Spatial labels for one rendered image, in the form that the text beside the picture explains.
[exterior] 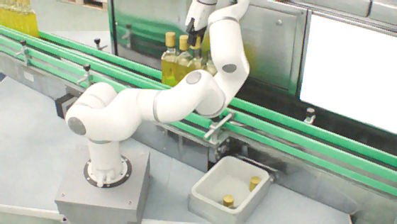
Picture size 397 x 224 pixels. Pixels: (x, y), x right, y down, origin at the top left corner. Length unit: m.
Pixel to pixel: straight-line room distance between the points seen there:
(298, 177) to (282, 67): 0.38
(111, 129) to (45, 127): 0.80
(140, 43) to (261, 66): 0.62
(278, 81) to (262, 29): 0.19
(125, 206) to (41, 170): 0.46
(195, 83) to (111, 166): 0.43
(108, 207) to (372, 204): 0.81
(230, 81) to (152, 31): 0.74
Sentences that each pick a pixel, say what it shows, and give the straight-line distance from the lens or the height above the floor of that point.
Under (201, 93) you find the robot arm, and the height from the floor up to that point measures 1.23.
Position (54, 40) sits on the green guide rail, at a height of 0.94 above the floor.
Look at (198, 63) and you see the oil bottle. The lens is 1.45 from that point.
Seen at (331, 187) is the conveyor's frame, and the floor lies 0.83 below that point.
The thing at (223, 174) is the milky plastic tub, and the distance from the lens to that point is 1.44.
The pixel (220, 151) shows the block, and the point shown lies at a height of 0.85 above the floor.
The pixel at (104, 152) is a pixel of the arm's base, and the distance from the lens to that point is 1.24.
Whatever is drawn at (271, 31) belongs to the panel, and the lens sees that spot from 1.43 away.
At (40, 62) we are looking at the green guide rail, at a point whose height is 0.92.
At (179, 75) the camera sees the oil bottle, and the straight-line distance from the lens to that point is 1.52.
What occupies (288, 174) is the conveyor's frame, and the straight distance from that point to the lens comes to 1.42.
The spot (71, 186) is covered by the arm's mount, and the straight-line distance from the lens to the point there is 1.32.
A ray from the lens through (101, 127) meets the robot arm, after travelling 1.05.
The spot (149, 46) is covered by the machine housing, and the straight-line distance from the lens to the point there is 1.84.
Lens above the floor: 1.74
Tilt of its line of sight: 33 degrees down
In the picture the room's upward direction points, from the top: straight up
